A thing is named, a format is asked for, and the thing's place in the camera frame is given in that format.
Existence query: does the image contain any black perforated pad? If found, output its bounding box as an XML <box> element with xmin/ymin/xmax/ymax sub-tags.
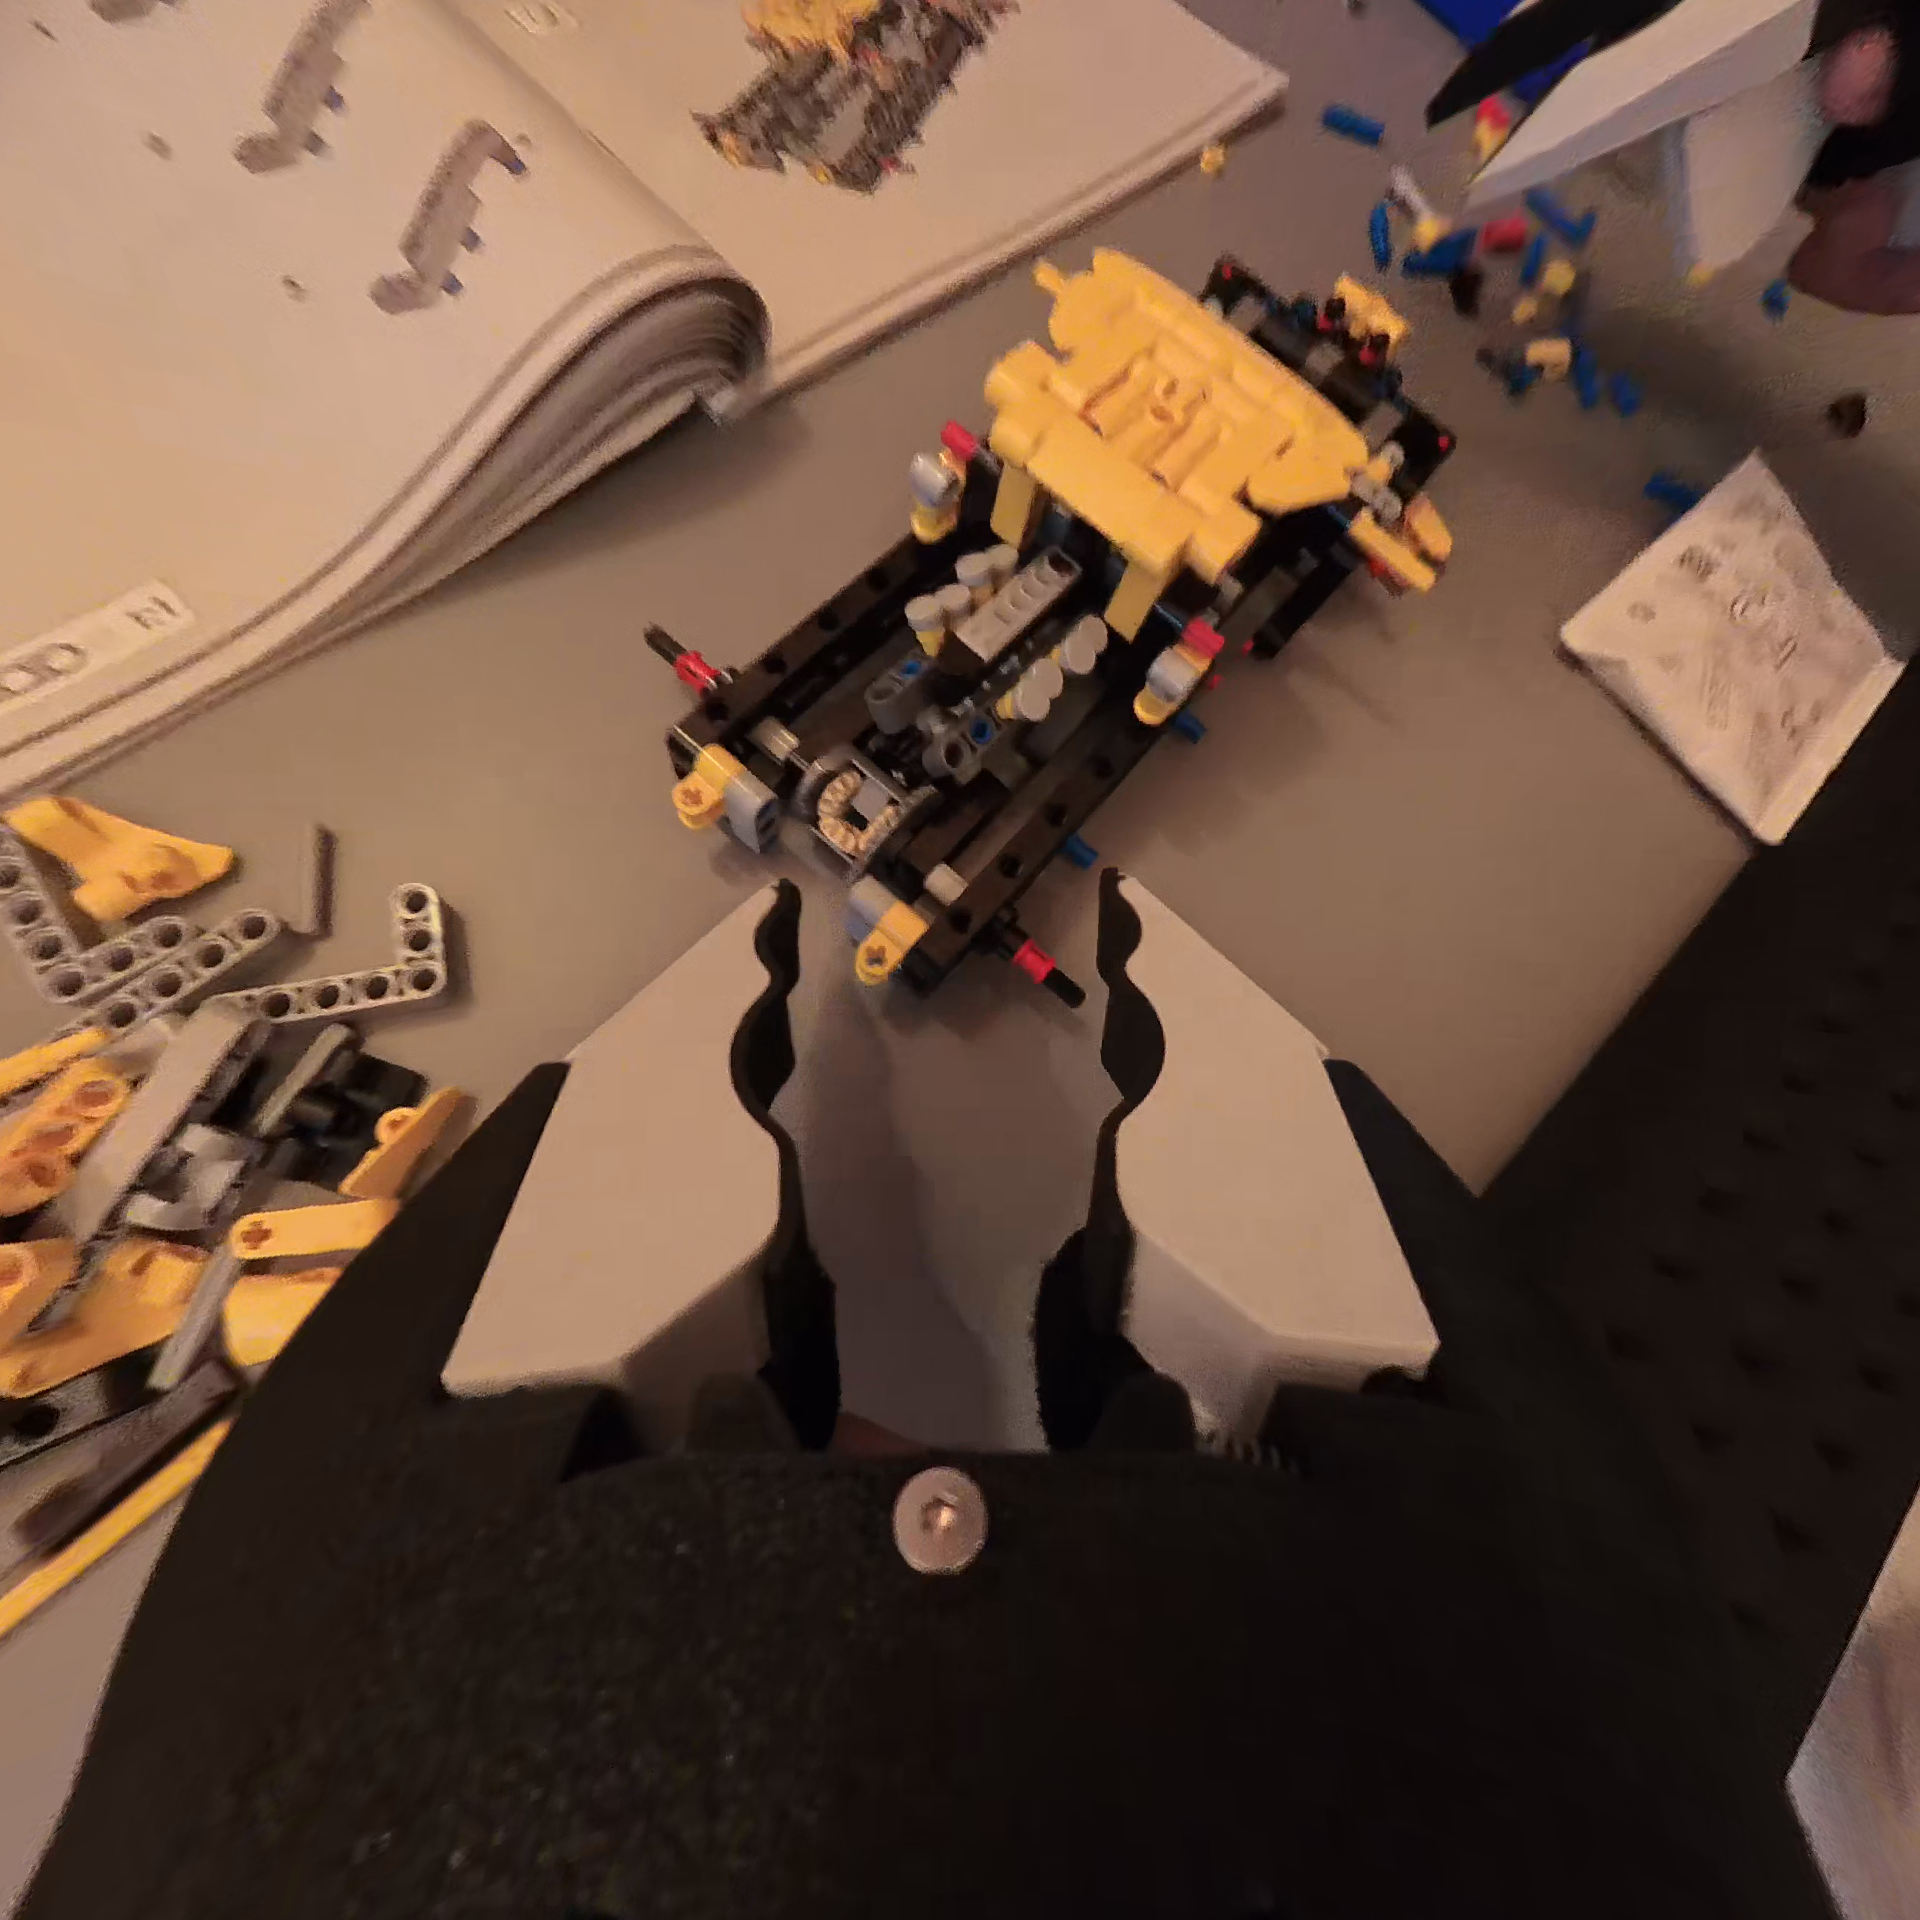
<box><xmin>1476</xmin><ymin>717</ymin><xmax>1920</xmax><ymax>1790</ymax></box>

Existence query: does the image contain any yellow black toy brick car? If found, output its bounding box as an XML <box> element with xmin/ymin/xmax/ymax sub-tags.
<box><xmin>645</xmin><ymin>251</ymin><xmax>1456</xmax><ymax>1010</ymax></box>

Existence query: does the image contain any pile of loose brick parts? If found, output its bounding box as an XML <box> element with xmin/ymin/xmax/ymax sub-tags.
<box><xmin>0</xmin><ymin>796</ymin><xmax>472</xmax><ymax>1637</ymax></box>

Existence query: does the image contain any person's right hand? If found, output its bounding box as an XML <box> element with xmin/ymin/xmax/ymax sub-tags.
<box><xmin>1781</xmin><ymin>0</ymin><xmax>1920</xmax><ymax>303</ymax></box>

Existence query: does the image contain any instruction booklet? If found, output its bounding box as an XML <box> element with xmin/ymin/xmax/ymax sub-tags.
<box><xmin>0</xmin><ymin>0</ymin><xmax>1288</xmax><ymax>796</ymax></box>

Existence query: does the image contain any pile of blue red pins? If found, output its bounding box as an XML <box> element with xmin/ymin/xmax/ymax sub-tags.
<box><xmin>1321</xmin><ymin>90</ymin><xmax>1705</xmax><ymax>520</ymax></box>

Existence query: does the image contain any grey desk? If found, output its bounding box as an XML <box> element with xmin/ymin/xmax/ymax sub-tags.
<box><xmin>0</xmin><ymin>0</ymin><xmax>1920</xmax><ymax>1864</ymax></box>

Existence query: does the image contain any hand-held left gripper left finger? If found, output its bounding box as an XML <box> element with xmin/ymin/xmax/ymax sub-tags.
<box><xmin>441</xmin><ymin>878</ymin><xmax>838</xmax><ymax>1457</ymax></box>

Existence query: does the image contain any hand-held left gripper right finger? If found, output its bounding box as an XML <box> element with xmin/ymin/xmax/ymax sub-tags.
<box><xmin>1034</xmin><ymin>866</ymin><xmax>1442</xmax><ymax>1457</ymax></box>

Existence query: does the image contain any white printed paper bag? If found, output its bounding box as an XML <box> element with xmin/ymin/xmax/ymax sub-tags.
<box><xmin>1559</xmin><ymin>449</ymin><xmax>1904</xmax><ymax>846</ymax></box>

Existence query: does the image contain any person's white clothing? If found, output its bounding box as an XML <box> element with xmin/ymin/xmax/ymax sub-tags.
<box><xmin>1781</xmin><ymin>1501</ymin><xmax>1920</xmax><ymax>1920</ymax></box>

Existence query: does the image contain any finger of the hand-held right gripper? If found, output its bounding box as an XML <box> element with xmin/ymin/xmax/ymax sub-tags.
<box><xmin>1428</xmin><ymin>0</ymin><xmax>1824</xmax><ymax>276</ymax></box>

